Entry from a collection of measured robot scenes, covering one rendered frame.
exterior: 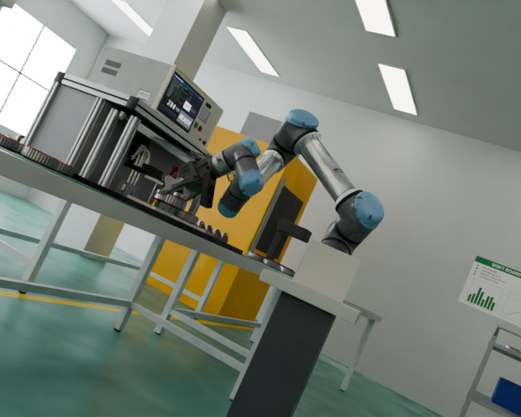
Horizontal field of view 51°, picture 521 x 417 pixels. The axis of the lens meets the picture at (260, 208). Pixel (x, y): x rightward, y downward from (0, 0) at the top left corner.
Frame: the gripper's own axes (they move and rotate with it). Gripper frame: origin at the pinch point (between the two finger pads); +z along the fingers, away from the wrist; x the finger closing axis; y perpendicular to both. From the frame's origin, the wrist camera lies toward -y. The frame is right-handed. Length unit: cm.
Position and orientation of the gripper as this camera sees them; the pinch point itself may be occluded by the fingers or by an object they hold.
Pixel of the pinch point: (169, 200)
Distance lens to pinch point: 188.7
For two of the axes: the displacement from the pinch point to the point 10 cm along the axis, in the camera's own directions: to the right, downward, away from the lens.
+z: -8.6, 4.6, 2.3
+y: -3.6, -8.5, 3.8
